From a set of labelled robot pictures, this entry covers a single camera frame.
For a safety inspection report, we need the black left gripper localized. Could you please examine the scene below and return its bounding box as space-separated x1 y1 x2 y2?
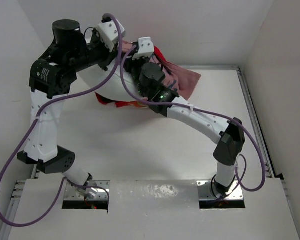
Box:
66 28 121 74

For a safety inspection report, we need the red patterned pillowcase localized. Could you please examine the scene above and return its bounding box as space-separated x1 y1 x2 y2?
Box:
94 46 202 109

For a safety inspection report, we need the white pillow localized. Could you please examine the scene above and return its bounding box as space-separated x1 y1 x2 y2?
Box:
78 60 140 102

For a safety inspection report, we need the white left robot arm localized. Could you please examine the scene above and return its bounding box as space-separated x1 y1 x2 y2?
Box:
17 17 123 193

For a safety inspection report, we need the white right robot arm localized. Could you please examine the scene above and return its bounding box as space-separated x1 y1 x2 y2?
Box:
123 57 245 196

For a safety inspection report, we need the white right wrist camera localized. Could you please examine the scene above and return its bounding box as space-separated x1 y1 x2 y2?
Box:
132 37 155 60

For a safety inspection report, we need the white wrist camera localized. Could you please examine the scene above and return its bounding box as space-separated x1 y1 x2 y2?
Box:
96 20 119 53
132 37 155 60

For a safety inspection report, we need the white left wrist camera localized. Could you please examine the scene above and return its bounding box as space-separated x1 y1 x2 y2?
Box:
96 20 119 53

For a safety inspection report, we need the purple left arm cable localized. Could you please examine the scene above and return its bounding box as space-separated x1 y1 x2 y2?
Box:
0 12 123 228

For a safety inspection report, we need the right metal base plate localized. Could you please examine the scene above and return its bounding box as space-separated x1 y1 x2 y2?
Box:
196 180 244 202

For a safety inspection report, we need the metal base plate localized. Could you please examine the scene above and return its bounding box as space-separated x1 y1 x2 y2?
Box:
63 180 110 201
196 180 244 202

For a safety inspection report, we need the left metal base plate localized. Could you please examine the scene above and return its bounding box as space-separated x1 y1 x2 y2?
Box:
63 180 110 201

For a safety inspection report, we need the aluminium table frame rail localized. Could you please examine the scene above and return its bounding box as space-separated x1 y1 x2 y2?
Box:
237 67 275 178

